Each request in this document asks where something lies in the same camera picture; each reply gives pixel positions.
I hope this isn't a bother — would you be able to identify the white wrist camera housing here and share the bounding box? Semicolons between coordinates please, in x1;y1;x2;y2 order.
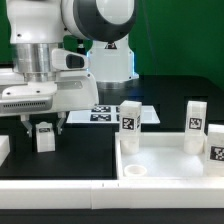
51;49;89;71

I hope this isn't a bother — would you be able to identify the white marker sheet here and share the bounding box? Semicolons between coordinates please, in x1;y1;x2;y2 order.
66;105;160;124

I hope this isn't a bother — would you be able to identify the white square table top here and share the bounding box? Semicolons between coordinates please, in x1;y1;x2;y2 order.
115;132;219;180

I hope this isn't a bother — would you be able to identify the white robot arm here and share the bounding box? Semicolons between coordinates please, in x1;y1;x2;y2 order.
0;0;137;130

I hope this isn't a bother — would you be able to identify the white front obstacle rail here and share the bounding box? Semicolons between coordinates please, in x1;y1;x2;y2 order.
0;178;224;209

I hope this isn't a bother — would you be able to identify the white left obstacle rail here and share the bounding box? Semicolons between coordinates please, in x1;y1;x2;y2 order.
0;135;10;166

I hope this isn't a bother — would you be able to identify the white obstacle rail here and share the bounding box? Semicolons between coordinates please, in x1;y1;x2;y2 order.
0;178;224;209
0;135;10;166

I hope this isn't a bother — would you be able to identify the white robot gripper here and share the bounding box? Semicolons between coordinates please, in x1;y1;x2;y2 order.
0;71;99;137

